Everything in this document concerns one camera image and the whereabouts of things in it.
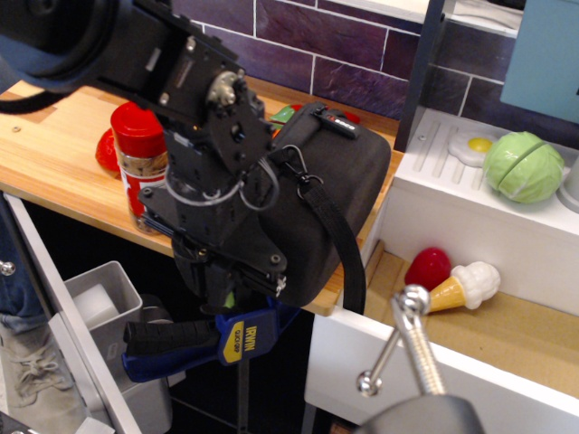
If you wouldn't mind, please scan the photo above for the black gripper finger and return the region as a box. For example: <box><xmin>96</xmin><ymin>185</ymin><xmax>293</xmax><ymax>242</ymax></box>
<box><xmin>172</xmin><ymin>239</ymin><xmax>208</xmax><ymax>299</ymax></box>
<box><xmin>205</xmin><ymin>264</ymin><xmax>236</xmax><ymax>312</ymax></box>

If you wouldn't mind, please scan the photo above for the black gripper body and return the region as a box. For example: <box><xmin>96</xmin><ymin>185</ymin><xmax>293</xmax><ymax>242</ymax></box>
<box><xmin>138</xmin><ymin>180</ymin><xmax>289</xmax><ymax>298</ymax></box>

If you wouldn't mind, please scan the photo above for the green tape zipper pull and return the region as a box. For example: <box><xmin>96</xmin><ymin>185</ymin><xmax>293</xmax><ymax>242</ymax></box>
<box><xmin>223</xmin><ymin>292</ymin><xmax>236</xmax><ymax>308</ymax></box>

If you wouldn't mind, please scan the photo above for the black zipper case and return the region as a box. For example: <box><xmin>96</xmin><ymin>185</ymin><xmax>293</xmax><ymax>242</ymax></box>
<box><xmin>260</xmin><ymin>102</ymin><xmax>391</xmax><ymax>313</ymax></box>

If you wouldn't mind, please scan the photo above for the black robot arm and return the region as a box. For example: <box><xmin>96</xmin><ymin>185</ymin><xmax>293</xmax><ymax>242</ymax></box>
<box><xmin>1</xmin><ymin>1</ymin><xmax>287</xmax><ymax>307</ymax></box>

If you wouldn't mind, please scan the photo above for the blue Irwin bar clamp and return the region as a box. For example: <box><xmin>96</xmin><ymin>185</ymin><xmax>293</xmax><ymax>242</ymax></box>
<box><xmin>122</xmin><ymin>297</ymin><xmax>300</xmax><ymax>433</ymax></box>

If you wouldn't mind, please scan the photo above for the red-lidded spice jar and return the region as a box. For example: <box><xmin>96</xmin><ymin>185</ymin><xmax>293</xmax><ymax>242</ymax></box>
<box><xmin>110</xmin><ymin>102</ymin><xmax>167</xmax><ymax>234</ymax></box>

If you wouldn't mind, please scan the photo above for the red toy tomato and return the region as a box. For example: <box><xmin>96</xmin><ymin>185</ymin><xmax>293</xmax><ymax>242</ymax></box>
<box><xmin>95</xmin><ymin>128</ymin><xmax>120</xmax><ymax>173</ymax></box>

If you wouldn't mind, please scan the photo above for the green toy vegetable piece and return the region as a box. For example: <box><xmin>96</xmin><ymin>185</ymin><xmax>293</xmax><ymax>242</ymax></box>
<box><xmin>270</xmin><ymin>104</ymin><xmax>302</xmax><ymax>125</ymax></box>

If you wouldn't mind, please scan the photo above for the grey plastic bin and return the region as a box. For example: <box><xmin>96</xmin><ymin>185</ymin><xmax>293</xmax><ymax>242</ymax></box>
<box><xmin>65</xmin><ymin>261</ymin><xmax>173</xmax><ymax>433</ymax></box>

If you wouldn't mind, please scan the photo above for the person's blue jeans leg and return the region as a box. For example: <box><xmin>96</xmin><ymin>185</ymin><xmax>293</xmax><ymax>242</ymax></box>
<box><xmin>1</xmin><ymin>196</ymin><xmax>46</xmax><ymax>334</ymax></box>

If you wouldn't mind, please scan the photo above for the grey sneaker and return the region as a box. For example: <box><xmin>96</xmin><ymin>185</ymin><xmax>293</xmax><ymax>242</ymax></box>
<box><xmin>1</xmin><ymin>325</ymin><xmax>87</xmax><ymax>433</ymax></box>

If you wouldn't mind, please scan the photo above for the red toy fruit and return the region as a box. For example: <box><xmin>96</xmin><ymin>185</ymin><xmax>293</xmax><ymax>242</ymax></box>
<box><xmin>404</xmin><ymin>247</ymin><xmax>451</xmax><ymax>290</ymax></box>

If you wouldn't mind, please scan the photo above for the toy ice cream cone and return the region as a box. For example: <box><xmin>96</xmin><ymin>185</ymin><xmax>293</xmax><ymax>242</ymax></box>
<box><xmin>430</xmin><ymin>261</ymin><xmax>501</xmax><ymax>312</ymax></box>

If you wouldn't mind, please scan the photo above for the toy fried egg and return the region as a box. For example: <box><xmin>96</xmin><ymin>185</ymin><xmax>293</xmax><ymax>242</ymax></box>
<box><xmin>448</xmin><ymin>131</ymin><xmax>498</xmax><ymax>168</ymax></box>

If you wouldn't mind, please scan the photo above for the white toy sink unit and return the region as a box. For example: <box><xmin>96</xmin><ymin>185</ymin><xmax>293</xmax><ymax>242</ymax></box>
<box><xmin>305</xmin><ymin>109</ymin><xmax>578</xmax><ymax>433</ymax></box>

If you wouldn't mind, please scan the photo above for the green toy cabbage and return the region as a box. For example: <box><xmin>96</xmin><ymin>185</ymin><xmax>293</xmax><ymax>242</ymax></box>
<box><xmin>482</xmin><ymin>131</ymin><xmax>565</xmax><ymax>203</ymax></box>

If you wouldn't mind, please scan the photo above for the teal box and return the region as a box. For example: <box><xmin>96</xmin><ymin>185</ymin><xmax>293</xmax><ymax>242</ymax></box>
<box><xmin>500</xmin><ymin>0</ymin><xmax>578</xmax><ymax>123</ymax></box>

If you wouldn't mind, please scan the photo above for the black shoulder strap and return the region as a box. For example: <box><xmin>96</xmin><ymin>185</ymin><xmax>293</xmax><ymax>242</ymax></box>
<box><xmin>266</xmin><ymin>145</ymin><xmax>366</xmax><ymax>316</ymax></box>

